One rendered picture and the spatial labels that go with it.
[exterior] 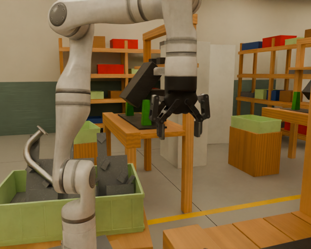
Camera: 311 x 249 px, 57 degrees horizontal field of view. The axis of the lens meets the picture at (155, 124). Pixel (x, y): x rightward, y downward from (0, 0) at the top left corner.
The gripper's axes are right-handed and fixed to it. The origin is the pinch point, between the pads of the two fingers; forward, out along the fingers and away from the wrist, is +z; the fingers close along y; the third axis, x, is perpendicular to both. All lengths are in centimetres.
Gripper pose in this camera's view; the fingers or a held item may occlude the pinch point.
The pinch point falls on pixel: (179, 135)
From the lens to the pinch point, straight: 69.4
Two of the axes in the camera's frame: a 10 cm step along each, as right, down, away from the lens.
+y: 9.5, -0.5, 3.1
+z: 0.0, 9.8, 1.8
